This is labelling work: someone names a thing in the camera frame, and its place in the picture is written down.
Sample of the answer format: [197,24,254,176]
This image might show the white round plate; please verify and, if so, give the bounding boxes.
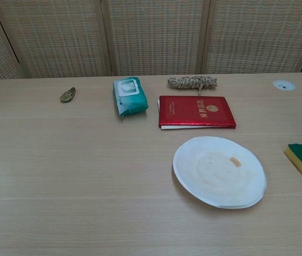
[172,135,267,210]

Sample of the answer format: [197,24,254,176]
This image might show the green wet wipes pack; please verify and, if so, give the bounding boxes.
[113,77,149,118]

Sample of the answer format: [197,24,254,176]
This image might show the red certificate booklet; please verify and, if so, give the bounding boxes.
[156,95,237,130]

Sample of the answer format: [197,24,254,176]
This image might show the olive green correction tape dispenser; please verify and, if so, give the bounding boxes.
[59,86,77,102]

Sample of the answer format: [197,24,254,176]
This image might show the woven folding screen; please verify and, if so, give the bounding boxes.
[0,0,302,83]

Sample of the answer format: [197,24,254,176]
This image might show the coiled braided rope bundle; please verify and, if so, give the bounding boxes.
[167,76,218,95]

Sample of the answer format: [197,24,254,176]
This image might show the white table cable grommet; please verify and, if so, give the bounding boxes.
[272,79,296,92]

